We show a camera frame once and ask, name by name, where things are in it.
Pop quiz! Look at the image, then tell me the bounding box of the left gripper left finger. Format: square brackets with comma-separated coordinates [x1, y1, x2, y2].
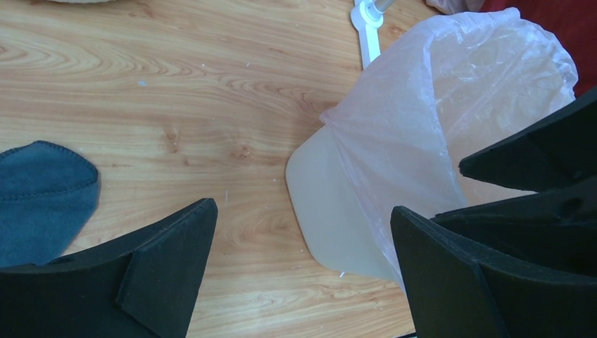
[1, 199, 218, 337]

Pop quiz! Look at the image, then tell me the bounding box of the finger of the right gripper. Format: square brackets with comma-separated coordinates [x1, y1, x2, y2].
[459, 89, 596, 192]
[432, 177, 596, 277]

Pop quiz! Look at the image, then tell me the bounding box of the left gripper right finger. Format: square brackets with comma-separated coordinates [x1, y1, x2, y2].
[391, 206, 596, 337]

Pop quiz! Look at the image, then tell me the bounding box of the pink plastic trash bag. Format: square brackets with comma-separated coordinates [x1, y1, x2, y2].
[321, 8, 578, 282]

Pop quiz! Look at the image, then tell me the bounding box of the beige plastic trash bin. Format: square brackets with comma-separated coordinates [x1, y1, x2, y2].
[286, 126, 401, 282]

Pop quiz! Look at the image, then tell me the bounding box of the red t-shirt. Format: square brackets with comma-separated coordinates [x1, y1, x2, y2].
[480, 0, 596, 96]

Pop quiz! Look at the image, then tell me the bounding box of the grey-blue cloth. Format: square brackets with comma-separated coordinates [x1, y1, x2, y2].
[1, 141, 100, 268]

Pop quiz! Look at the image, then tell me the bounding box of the pink garment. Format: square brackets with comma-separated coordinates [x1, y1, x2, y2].
[425, 0, 485, 15]

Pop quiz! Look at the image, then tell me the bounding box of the clothes rack pole with foot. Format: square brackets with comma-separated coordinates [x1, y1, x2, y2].
[350, 0, 395, 69]

